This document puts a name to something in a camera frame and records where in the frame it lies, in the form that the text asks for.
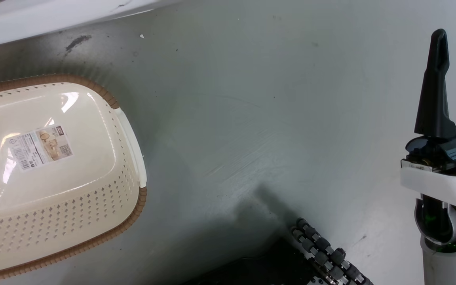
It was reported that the grey roller omni wheel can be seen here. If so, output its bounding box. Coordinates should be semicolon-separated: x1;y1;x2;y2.
290;217;373;285

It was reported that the cream perforated plastic laundry basket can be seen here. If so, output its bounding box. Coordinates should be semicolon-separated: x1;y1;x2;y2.
0;74;148;284

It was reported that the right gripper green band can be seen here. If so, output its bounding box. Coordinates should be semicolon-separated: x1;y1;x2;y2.
400;22;456;211

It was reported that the paper product label sticker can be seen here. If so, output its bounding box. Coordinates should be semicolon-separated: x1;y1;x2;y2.
7;125;74;172

